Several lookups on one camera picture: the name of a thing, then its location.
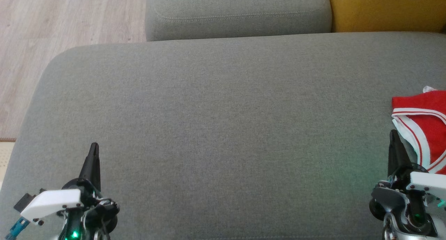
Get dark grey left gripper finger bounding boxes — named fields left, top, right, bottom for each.
left=78, top=142, right=102, bottom=192

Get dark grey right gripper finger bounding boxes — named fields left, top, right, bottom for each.
left=387, top=129, right=412, bottom=178

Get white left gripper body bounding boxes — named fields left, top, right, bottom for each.
left=20, top=178, right=106, bottom=223

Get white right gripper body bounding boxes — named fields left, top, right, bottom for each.
left=388, top=164, right=446, bottom=199

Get red basketball jersey number 23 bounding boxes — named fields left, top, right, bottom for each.
left=391, top=87, right=446, bottom=175

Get beige perforated laundry basket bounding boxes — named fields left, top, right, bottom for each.
left=0, top=138, right=16, bottom=192

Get large grey sofa seat cushion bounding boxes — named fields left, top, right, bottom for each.
left=0, top=32, right=446, bottom=240

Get long yellow sofa back cushion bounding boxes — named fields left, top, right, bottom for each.
left=327, top=0, right=446, bottom=33

